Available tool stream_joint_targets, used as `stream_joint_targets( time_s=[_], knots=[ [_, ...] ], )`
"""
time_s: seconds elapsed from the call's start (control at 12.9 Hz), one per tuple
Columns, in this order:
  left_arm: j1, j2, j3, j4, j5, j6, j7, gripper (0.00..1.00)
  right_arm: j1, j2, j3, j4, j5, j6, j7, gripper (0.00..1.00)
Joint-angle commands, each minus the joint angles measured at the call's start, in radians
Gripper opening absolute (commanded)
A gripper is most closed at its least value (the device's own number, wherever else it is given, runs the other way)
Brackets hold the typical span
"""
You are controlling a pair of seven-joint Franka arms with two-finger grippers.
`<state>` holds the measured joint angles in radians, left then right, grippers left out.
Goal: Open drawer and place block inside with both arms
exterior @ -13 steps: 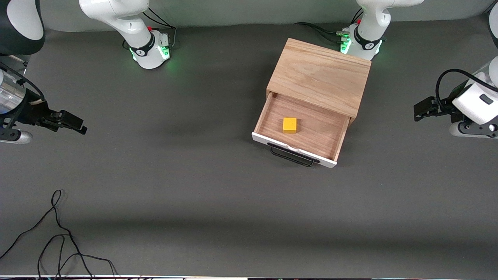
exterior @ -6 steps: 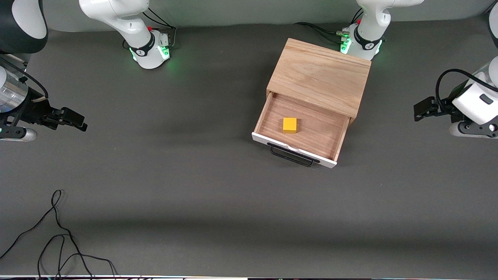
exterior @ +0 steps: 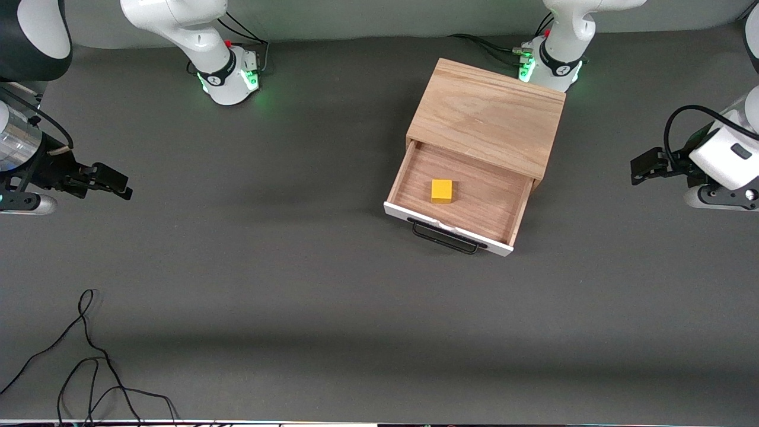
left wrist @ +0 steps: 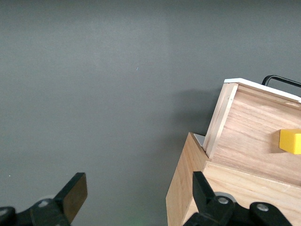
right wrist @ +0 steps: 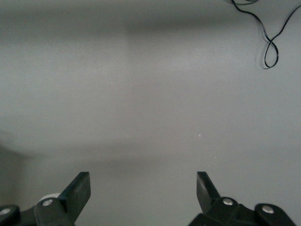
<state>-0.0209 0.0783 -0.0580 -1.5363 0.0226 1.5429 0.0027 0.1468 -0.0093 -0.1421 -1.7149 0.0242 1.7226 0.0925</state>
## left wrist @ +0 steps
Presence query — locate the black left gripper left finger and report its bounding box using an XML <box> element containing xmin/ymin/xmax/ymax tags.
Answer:
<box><xmin>30</xmin><ymin>172</ymin><xmax>88</xmax><ymax>226</ymax></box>

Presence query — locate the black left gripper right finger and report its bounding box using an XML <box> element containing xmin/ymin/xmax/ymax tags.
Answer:
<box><xmin>183</xmin><ymin>171</ymin><xmax>250</xmax><ymax>226</ymax></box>

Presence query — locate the white-front drawer with black handle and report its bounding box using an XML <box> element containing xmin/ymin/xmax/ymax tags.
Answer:
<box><xmin>202</xmin><ymin>74</ymin><xmax>301</xmax><ymax>186</ymax></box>

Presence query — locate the yellow wooden cube block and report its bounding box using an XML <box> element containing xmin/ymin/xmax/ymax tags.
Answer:
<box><xmin>279</xmin><ymin>129</ymin><xmax>301</xmax><ymax>155</ymax></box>

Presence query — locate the light wooden drawer cabinet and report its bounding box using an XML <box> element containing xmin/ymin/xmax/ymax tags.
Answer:
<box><xmin>166</xmin><ymin>132</ymin><xmax>301</xmax><ymax>226</ymax></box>

